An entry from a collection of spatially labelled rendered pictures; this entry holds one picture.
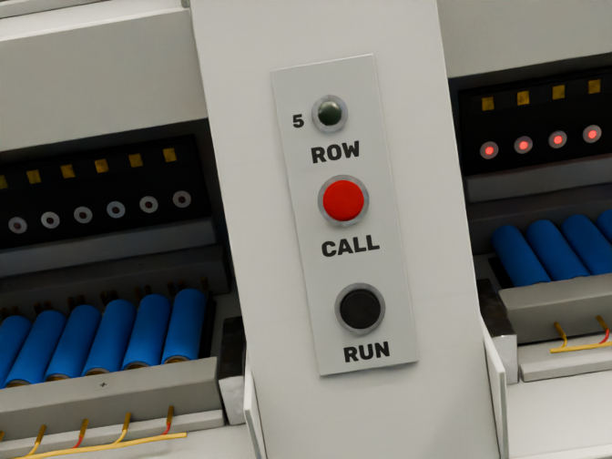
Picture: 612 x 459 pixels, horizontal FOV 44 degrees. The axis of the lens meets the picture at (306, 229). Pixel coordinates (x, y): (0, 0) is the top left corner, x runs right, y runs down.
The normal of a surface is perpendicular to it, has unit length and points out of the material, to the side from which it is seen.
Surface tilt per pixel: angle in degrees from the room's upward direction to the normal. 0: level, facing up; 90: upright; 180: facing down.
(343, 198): 90
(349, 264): 90
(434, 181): 90
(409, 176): 90
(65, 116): 112
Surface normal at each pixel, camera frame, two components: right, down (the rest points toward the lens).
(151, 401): 0.04, 0.45
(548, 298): -0.15, -0.88
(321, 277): -0.02, 0.09
